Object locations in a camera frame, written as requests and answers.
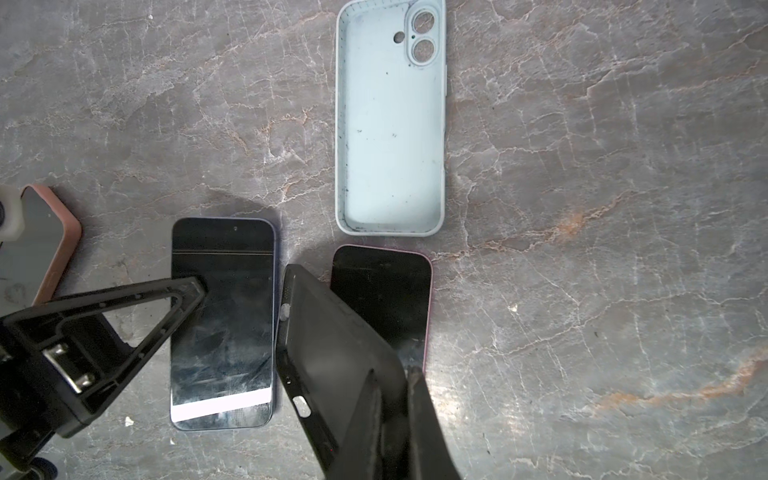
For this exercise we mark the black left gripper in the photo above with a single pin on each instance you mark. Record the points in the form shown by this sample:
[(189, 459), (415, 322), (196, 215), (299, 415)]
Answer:
[(65, 361)]

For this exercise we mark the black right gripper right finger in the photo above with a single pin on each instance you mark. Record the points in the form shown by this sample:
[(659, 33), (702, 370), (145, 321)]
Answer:
[(428, 455)]

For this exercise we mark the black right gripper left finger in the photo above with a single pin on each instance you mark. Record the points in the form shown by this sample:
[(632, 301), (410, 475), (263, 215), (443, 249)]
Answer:
[(359, 456)]

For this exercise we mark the black phone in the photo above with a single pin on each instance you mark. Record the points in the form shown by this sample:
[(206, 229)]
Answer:
[(221, 357)]

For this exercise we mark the black phone case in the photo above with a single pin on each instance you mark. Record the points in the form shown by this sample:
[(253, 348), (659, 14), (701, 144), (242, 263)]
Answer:
[(324, 353)]

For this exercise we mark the light blue phone case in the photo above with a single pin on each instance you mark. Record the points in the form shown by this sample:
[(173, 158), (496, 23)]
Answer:
[(390, 118)]

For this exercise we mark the phone in pink case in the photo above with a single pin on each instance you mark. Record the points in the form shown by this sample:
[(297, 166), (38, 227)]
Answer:
[(32, 266)]

